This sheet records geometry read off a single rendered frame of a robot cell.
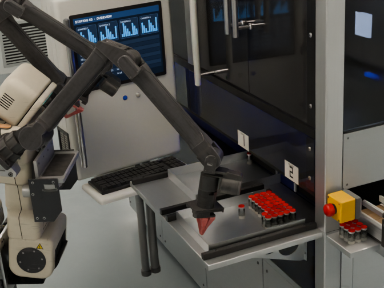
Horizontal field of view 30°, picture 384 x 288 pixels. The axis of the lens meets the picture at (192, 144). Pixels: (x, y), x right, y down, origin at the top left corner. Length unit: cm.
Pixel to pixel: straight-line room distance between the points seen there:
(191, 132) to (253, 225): 42
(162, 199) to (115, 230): 173
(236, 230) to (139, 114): 88
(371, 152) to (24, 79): 113
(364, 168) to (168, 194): 73
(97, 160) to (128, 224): 139
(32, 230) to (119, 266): 142
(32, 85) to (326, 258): 110
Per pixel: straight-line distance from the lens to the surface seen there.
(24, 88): 237
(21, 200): 256
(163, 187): 266
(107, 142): 297
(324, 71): 211
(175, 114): 211
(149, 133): 305
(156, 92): 211
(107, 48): 211
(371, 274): 251
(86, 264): 397
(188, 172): 276
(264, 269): 278
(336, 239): 228
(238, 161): 284
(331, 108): 215
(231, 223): 237
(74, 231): 433
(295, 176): 238
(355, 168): 228
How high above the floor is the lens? 200
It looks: 22 degrees down
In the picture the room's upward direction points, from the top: 4 degrees counter-clockwise
